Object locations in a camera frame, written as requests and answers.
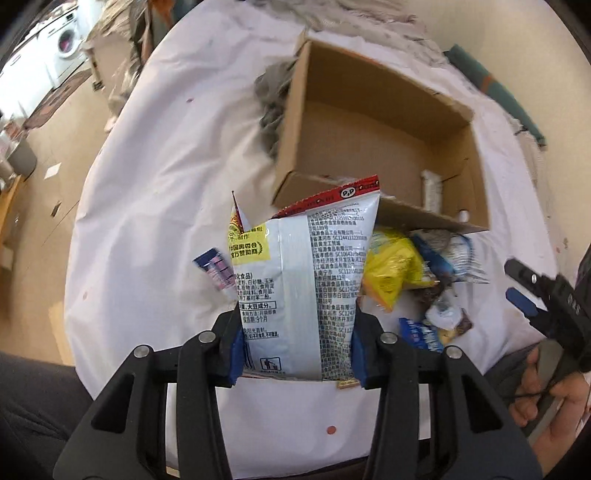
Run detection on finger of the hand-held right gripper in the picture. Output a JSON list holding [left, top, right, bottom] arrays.
[[504, 258, 559, 301], [505, 287, 552, 334]]

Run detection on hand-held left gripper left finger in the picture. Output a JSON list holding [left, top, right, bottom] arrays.
[[53, 301, 245, 480]]

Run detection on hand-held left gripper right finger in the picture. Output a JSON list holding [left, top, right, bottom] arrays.
[[351, 307, 543, 480]]

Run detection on blue yellow snack packet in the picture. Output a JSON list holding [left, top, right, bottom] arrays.
[[398, 318, 448, 354]]

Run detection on blue white snack packet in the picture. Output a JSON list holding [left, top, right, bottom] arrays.
[[410, 228, 491, 291]]

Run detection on white red-topped snack bag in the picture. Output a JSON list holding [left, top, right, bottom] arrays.
[[226, 174, 382, 384]]

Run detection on cardboard box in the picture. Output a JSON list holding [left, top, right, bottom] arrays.
[[270, 30, 490, 234]]

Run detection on person's right hand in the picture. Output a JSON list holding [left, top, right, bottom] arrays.
[[509, 344, 591, 477]]

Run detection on small white brown snack packet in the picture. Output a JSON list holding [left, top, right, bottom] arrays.
[[424, 292, 474, 345]]

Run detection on small purple snack packet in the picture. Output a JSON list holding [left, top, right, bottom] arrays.
[[192, 248, 235, 292]]

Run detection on teal pillow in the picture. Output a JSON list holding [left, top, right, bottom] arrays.
[[444, 44, 549, 149]]

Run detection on white printed bed sheet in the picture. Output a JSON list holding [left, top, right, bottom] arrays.
[[65, 14, 571, 468]]

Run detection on person's dark trouser leg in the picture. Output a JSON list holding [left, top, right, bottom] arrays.
[[0, 350, 95, 480]]

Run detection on grey cloth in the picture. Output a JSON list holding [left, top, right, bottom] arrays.
[[253, 58, 298, 162]]

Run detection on wooden table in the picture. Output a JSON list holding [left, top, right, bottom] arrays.
[[0, 174, 25, 271]]

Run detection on cream knit blanket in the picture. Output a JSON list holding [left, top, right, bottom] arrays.
[[323, 0, 448, 63]]

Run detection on grey trash bin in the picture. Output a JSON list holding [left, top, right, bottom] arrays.
[[7, 137, 38, 177]]

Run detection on patterned floor rug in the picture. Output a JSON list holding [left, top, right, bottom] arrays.
[[23, 69, 93, 131]]

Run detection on white washing machine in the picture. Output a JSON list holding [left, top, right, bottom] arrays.
[[39, 9, 89, 89]]

